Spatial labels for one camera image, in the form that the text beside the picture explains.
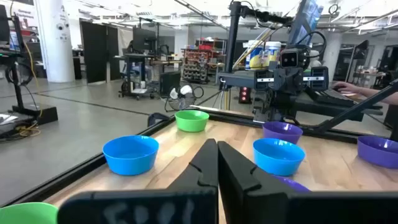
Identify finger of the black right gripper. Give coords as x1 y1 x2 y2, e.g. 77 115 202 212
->
274 72 290 95
289 72 305 95

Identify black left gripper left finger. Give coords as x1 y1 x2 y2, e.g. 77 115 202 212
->
57 138 219 224

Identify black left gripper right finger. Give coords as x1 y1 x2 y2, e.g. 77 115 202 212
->
217 141 398 224

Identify purple plastic mini bowl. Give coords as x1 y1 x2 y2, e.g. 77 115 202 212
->
356 135 398 170
272 174 312 193
262 121 304 146

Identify blue plastic mini bowl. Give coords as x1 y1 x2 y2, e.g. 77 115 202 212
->
102 134 160 177
252 138 306 177

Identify green plastic mini bowl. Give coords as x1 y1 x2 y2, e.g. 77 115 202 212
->
174 110 210 133
0 202 59 224

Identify person's forearm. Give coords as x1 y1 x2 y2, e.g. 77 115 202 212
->
354 86 398 106

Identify black backlit keyboard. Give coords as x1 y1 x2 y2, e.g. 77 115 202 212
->
306 86 355 108

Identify person's hand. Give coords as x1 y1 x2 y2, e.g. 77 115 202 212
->
331 81 358 94

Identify yellow-label wipes canister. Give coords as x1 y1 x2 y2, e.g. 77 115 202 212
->
262 40 282 68
245 39 265 71

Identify black keyboard tray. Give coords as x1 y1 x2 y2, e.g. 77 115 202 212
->
294 93 384 123

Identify black device with red lights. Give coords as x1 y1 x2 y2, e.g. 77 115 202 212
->
238 86 252 105

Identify blue-screen computer monitor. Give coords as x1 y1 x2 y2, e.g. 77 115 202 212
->
287 0 324 46

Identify parts shelf with red bins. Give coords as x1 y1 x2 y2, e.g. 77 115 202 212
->
182 43 218 84

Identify black floor fan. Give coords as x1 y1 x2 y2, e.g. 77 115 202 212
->
164 84 205 113

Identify black computer tower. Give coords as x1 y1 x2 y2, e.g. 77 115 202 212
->
160 70 182 96

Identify blue equipment cart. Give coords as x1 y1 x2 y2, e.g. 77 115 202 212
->
114 52 162 101

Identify black computer monitor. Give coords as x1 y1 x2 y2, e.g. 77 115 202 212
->
132 27 158 54

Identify black floor stand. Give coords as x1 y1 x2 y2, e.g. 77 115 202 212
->
0 12 59 138

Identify black room divider panels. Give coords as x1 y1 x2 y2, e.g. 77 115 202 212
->
80 20 122 84

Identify white round pillar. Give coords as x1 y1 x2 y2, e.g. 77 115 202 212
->
34 0 76 83

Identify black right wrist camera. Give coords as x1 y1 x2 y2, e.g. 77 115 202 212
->
279 48 301 69

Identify black diagonal frame brace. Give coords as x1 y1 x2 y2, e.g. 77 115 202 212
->
306 78 398 134

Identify black aluminium table frame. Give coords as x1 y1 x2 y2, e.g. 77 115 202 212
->
0 105 398 208

